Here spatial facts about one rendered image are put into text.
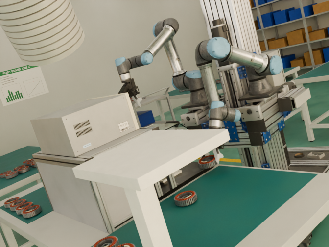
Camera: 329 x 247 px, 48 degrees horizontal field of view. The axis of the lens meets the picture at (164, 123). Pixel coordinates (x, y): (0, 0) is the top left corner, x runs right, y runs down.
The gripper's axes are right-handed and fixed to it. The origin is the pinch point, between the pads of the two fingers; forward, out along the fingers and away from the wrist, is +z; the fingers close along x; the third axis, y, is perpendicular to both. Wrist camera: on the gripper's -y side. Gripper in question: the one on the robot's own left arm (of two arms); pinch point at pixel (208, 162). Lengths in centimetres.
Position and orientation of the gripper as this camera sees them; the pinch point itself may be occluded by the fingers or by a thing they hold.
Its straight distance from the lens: 209.0
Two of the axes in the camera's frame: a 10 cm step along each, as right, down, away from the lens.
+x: -6.2, 0.2, 7.9
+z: -1.3, 9.8, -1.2
